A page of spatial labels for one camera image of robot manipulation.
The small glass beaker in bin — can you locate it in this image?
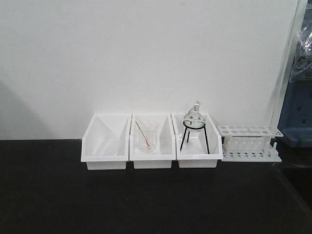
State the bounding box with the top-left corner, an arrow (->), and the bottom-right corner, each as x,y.
136,121 -> 157,153

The thin glass stirring rod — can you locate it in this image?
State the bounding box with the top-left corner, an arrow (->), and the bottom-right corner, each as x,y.
136,121 -> 151,149

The white middle storage bin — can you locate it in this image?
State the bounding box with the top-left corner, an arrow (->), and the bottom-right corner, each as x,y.
129,114 -> 176,169

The white storage bin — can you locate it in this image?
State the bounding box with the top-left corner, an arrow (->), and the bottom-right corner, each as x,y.
171,114 -> 223,168
129,114 -> 176,169
81,114 -> 132,171

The glass alcohol lamp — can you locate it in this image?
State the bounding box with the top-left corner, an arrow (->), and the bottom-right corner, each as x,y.
183,101 -> 206,133

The white right storage bin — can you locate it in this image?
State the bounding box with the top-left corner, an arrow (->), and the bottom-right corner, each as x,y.
171,114 -> 223,168

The white left storage bin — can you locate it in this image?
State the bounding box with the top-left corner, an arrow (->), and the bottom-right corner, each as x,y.
81,114 -> 132,171

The white test tube rack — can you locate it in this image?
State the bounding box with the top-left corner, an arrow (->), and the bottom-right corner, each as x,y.
217,125 -> 283,163

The grey drying pegboard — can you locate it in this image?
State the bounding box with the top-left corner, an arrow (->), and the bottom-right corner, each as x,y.
278,81 -> 312,148

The clear plastic bag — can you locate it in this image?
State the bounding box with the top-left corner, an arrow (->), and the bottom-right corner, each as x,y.
289,20 -> 312,82

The black wire tripod stand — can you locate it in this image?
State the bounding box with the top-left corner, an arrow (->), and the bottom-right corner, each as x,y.
179,120 -> 210,154

